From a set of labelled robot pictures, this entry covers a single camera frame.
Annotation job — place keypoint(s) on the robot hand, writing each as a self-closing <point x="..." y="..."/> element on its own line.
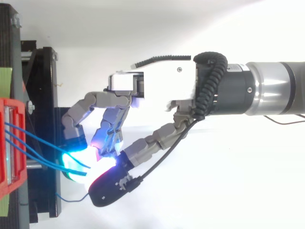
<point x="164" y="81"/>

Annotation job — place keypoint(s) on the black stand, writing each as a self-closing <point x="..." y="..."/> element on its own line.
<point x="35" y="124"/>

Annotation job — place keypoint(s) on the red bin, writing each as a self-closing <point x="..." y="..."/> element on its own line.
<point x="12" y="148"/>

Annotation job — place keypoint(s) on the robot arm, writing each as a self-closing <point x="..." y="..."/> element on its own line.
<point x="262" y="88"/>

